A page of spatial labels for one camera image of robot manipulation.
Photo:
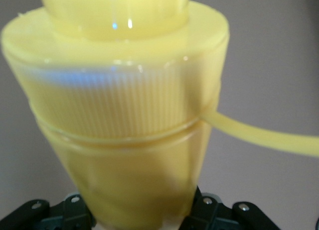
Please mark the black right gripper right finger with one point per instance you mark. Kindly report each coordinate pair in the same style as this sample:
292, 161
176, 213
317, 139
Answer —
224, 215

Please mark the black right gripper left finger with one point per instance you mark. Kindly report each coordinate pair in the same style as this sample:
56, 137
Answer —
49, 216

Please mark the yellow squeeze bottle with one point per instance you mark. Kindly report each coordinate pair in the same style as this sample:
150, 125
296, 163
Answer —
124, 115

